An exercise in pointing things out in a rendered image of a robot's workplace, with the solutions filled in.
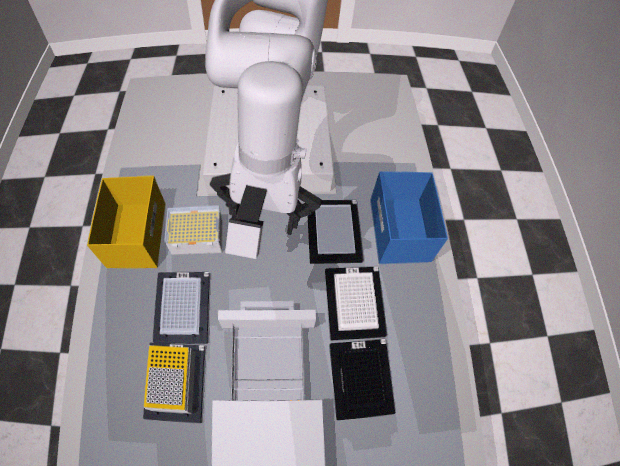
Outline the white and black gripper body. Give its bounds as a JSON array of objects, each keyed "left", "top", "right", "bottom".
[{"left": 230, "top": 144, "right": 302, "bottom": 213}]

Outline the blue open-top bin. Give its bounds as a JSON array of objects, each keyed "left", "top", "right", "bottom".
[{"left": 370, "top": 172, "right": 448, "bottom": 264}]

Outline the yellow open-top box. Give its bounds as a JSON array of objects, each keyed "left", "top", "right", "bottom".
[{"left": 87, "top": 176, "right": 166, "bottom": 268}]

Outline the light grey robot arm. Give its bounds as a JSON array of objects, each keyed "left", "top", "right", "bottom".
[{"left": 205, "top": 0, "right": 328, "bottom": 259}]

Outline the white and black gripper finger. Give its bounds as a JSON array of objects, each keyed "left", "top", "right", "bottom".
[
  {"left": 210, "top": 173, "right": 240, "bottom": 216},
  {"left": 287, "top": 186, "right": 322, "bottom": 235}
]

